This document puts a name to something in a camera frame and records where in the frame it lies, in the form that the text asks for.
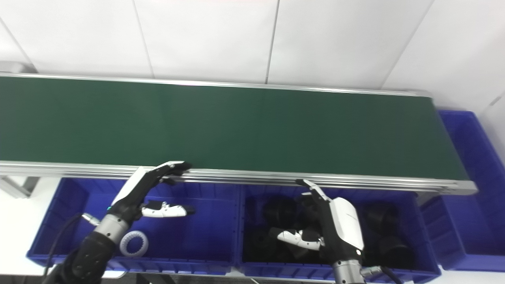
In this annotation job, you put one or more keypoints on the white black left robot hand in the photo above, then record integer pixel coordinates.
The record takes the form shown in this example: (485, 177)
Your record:
(130, 189)

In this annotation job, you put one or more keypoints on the black cylinder part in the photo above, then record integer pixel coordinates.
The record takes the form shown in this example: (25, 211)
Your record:
(380, 217)
(307, 207)
(396, 252)
(280, 211)

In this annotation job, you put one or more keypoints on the blue bin at conveyor end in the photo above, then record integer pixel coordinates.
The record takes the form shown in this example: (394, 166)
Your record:
(469, 157)

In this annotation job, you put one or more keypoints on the blue bin with black parts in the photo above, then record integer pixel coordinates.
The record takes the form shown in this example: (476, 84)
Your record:
(422, 244)

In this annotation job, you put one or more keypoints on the green conveyor belt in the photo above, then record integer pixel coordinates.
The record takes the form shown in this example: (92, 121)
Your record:
(256, 177)
(236, 126)

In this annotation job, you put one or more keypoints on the aluminium conveyor leg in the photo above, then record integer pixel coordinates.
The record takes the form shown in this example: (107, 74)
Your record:
(15, 187)

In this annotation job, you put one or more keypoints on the blue bin for white parts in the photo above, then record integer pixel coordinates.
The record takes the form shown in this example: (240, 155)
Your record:
(189, 236)

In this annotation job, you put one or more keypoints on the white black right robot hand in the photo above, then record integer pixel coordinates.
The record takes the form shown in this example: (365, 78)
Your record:
(345, 225)

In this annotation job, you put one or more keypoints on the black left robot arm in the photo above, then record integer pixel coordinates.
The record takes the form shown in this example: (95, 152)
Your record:
(90, 252)

